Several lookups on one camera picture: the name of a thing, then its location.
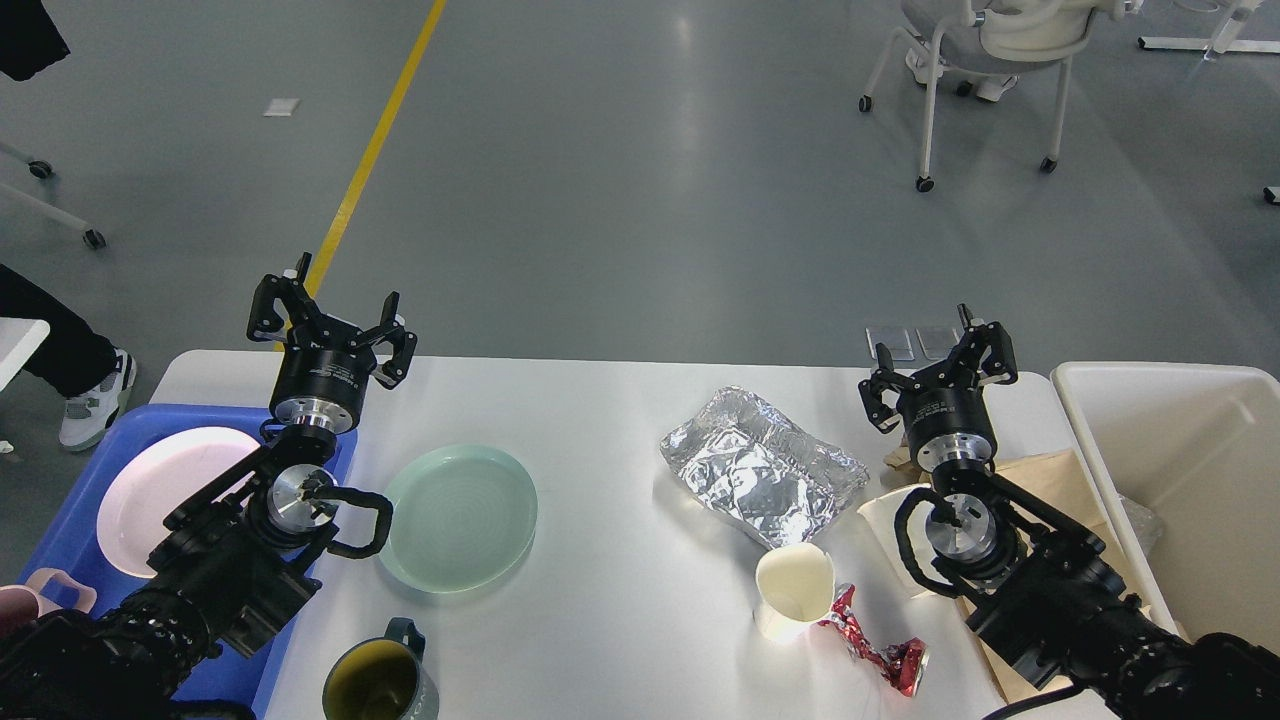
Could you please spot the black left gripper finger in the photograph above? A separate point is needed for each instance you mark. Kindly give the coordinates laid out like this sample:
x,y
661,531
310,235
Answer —
x,y
390,331
283,311

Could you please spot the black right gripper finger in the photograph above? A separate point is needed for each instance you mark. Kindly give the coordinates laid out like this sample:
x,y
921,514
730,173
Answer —
x,y
983,356
888,396

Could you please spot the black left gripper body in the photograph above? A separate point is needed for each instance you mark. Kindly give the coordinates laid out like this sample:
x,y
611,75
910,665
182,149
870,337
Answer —
x,y
322,387

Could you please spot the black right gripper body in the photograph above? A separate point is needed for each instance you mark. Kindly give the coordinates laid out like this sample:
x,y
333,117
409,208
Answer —
x,y
947,424

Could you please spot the mint green round plate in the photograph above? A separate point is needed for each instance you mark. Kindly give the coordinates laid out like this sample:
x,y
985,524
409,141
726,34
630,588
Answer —
x,y
463,516

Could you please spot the teal mug yellow inside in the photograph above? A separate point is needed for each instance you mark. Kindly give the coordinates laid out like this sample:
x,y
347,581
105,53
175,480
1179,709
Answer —
x,y
383,678

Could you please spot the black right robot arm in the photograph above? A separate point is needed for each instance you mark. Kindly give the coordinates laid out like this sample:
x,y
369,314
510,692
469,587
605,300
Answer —
x,y
1044,600

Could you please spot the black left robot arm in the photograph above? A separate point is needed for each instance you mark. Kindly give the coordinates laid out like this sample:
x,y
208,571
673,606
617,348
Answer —
x,y
233,570

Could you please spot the white paper bowl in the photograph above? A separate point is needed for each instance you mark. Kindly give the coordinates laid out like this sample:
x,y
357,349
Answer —
x,y
879,515

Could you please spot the brown paper bag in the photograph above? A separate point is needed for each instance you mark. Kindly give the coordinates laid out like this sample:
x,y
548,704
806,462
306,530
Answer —
x,y
1062,480

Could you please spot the crumpled aluminium foil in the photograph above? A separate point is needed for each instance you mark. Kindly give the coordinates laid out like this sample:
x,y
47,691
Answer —
x,y
743,458

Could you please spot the pink round plate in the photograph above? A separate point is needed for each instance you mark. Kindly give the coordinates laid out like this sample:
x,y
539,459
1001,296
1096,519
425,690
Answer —
x,y
130,521

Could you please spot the white paper cup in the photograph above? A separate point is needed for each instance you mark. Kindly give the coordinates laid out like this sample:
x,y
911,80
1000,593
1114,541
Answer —
x,y
795,586

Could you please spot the white plastic bin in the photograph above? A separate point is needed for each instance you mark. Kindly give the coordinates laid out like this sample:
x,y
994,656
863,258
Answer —
x,y
1186,460

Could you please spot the person in black trousers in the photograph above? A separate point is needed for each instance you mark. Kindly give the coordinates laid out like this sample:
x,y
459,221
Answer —
x,y
95,377

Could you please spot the crushed red can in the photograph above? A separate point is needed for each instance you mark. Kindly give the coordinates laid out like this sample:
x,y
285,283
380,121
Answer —
x,y
901,665

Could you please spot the white side table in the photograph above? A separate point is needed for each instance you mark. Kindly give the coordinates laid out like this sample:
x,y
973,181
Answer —
x,y
20,339

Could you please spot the blue plastic tray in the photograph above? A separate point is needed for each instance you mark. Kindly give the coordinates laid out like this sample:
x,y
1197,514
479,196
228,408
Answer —
x,y
231,574

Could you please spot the white office chair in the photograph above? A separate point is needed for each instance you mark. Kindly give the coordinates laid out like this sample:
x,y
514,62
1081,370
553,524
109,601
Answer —
x,y
990,39

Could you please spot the pink HOME mug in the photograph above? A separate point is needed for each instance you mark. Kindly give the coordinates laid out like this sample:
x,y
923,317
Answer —
x,y
23,603

